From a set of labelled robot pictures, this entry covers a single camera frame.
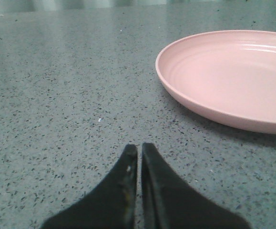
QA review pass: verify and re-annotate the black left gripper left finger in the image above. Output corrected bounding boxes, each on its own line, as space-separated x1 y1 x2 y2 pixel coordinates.
41 145 138 229

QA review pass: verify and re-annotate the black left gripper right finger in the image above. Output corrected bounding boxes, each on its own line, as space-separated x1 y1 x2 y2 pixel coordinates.
142 143 250 229

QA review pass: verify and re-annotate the white pleated curtain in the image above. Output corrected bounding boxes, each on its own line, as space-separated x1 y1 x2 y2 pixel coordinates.
0 0 276 17

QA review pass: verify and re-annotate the pink plate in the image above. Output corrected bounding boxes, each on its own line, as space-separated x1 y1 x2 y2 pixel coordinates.
155 30 276 134

